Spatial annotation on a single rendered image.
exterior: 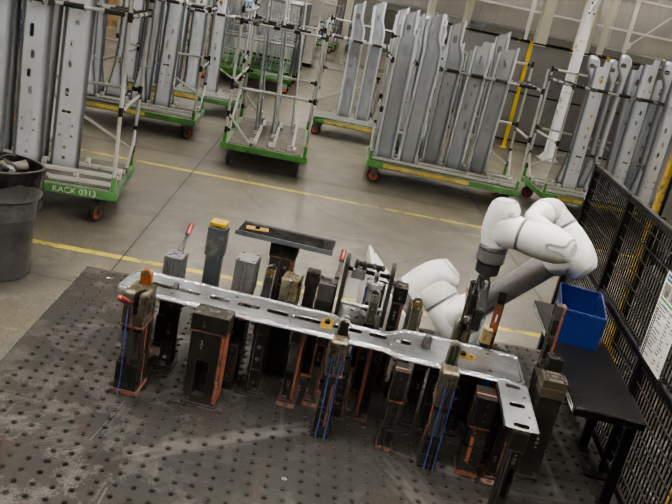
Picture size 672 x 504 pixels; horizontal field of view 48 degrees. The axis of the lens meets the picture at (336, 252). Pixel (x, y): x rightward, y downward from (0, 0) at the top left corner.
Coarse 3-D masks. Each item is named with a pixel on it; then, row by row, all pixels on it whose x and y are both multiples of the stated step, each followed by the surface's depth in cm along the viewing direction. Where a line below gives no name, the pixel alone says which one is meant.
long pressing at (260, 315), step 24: (120, 288) 247; (192, 288) 257; (216, 288) 261; (240, 312) 247; (264, 312) 250; (288, 312) 254; (312, 312) 258; (360, 336) 248; (384, 336) 252; (408, 336) 255; (432, 336) 259; (408, 360) 239; (432, 360) 241; (480, 360) 249; (504, 360) 253
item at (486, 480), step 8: (496, 432) 234; (504, 432) 232; (496, 440) 233; (504, 440) 233; (496, 448) 234; (504, 448) 234; (488, 456) 237; (496, 456) 235; (480, 464) 244; (488, 464) 236; (496, 464) 236; (480, 472) 240; (488, 472) 238; (496, 472) 236; (480, 480) 236; (488, 480) 236
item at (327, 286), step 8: (320, 280) 267; (328, 280) 268; (336, 280) 271; (320, 288) 265; (328, 288) 265; (336, 288) 270; (320, 296) 266; (328, 296) 266; (320, 304) 267; (328, 304) 267; (312, 320) 270; (312, 336) 272; (312, 344) 273; (304, 352) 274; (312, 352) 274; (304, 360) 275; (312, 360) 275; (304, 368) 276; (312, 368) 276; (304, 376) 276
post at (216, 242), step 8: (208, 232) 279; (216, 232) 279; (224, 232) 278; (208, 240) 280; (216, 240) 280; (224, 240) 280; (208, 248) 281; (216, 248) 281; (224, 248) 283; (208, 256) 283; (216, 256) 282; (208, 264) 284; (216, 264) 283; (208, 272) 285; (216, 272) 284; (208, 280) 286; (216, 280) 285
